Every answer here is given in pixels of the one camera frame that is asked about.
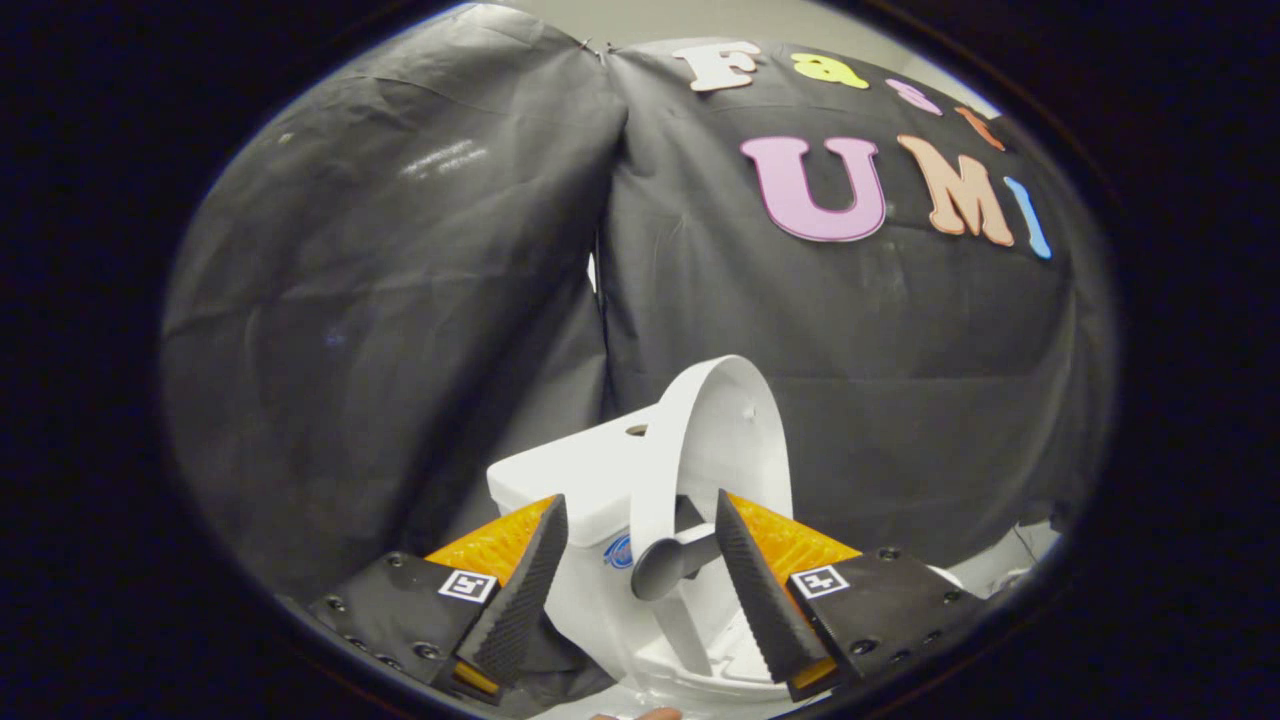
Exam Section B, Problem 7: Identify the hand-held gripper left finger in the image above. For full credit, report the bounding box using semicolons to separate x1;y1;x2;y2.
305;493;569;706

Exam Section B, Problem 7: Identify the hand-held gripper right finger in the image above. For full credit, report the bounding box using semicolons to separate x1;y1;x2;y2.
714;488;991;703

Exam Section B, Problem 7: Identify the white toilet lid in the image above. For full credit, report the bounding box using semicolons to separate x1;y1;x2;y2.
628;355;795;603

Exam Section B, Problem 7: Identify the white ceramic toilet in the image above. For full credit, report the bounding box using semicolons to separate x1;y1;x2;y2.
486;400;963;717

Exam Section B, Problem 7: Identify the black backdrop cloth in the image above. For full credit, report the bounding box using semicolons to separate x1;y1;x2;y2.
160;3;1117;601

